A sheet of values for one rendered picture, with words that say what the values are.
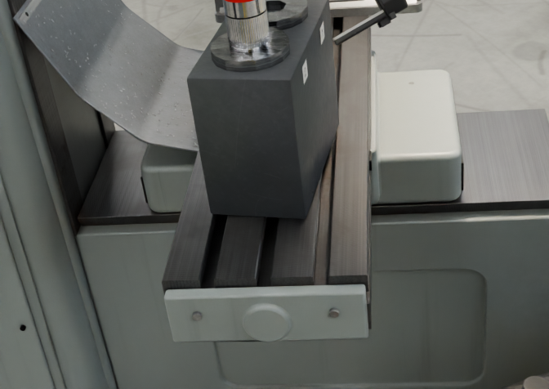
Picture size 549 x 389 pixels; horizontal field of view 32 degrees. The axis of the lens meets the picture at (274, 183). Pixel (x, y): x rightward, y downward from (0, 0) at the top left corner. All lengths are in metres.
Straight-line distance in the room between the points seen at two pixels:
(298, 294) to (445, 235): 0.51
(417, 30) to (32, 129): 2.47
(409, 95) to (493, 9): 2.33
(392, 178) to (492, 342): 0.36
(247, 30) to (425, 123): 0.52
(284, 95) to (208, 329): 0.28
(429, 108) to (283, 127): 0.53
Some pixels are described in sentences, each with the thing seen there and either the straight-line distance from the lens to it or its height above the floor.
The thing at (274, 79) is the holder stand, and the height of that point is 1.12.
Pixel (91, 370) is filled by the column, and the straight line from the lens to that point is 1.71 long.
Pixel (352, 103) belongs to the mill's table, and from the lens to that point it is 1.35.
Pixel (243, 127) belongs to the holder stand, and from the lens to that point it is 1.07.
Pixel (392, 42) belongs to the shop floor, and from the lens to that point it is 3.65.
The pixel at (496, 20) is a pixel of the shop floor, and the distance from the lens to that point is 3.80.
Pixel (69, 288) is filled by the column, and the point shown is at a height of 0.63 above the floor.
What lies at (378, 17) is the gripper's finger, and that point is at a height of 1.18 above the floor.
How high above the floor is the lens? 1.60
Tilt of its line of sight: 34 degrees down
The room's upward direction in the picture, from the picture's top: 7 degrees counter-clockwise
